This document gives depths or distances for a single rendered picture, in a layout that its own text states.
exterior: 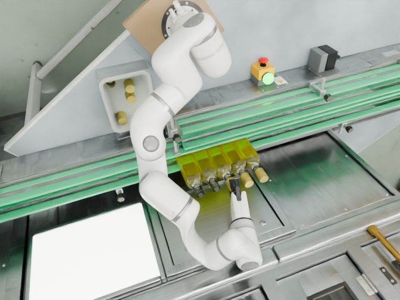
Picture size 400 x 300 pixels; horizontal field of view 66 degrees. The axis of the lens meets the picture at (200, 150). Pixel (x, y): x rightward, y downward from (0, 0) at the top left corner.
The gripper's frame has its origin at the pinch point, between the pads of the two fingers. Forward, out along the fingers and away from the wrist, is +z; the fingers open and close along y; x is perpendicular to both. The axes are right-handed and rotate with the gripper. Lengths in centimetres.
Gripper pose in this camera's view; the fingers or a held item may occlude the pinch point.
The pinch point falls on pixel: (234, 187)
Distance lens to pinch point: 108.5
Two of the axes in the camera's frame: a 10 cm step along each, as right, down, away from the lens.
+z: -0.7, -6.7, 7.4
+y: -0.5, -7.4, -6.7
